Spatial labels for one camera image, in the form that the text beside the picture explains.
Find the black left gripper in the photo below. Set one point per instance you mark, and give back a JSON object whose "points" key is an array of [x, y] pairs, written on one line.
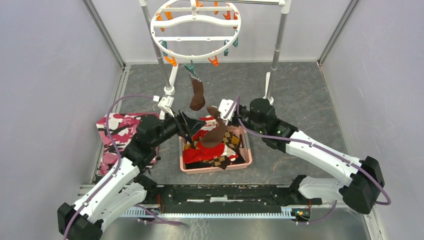
{"points": [[186, 126]]}

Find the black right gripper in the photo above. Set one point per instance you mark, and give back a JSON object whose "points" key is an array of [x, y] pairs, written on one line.
{"points": [[232, 118]]}

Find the brown striped-cuff sock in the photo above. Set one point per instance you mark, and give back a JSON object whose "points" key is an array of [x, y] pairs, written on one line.
{"points": [[198, 100]]}

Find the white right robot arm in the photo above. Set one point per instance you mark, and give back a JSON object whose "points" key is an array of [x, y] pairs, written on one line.
{"points": [[357, 182]]}

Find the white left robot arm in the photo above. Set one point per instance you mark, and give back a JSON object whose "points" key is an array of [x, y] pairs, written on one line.
{"points": [[124, 185]]}

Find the teal front clip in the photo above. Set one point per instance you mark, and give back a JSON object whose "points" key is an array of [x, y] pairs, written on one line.
{"points": [[190, 67]]}

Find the orange front clip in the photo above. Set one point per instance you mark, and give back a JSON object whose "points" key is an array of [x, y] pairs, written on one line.
{"points": [[213, 59]]}

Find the white round clip hanger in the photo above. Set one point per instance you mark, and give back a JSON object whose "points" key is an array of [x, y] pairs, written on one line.
{"points": [[193, 30]]}

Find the argyle patterned sock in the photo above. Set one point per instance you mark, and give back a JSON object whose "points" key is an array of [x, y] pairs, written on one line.
{"points": [[229, 152]]}

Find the red santa sock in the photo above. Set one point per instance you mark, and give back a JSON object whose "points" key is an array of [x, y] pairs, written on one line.
{"points": [[210, 123]]}

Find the pink plastic basket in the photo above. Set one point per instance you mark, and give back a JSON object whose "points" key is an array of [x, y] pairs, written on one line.
{"points": [[246, 153]]}

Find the pink camouflage folded garment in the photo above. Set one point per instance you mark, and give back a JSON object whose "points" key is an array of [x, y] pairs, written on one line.
{"points": [[122, 127]]}

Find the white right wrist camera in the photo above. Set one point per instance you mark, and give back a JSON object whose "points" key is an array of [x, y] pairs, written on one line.
{"points": [[226, 108]]}

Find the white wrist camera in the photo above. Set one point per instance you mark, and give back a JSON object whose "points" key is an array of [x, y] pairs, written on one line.
{"points": [[165, 104], [226, 108]]}

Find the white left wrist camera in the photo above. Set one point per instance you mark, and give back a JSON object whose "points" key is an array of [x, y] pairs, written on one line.
{"points": [[165, 104]]}

